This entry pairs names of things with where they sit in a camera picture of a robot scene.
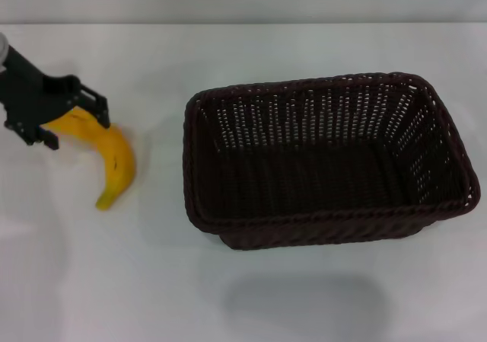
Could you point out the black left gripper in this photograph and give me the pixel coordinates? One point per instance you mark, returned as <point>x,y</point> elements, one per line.
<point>34,94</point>

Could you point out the yellow banana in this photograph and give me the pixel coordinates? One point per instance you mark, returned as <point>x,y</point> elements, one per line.
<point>114,159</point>

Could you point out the black woven rectangular basket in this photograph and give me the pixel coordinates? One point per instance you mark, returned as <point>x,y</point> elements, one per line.
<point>323,174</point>

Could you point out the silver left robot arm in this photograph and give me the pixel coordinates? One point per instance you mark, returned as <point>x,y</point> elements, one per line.
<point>3,50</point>

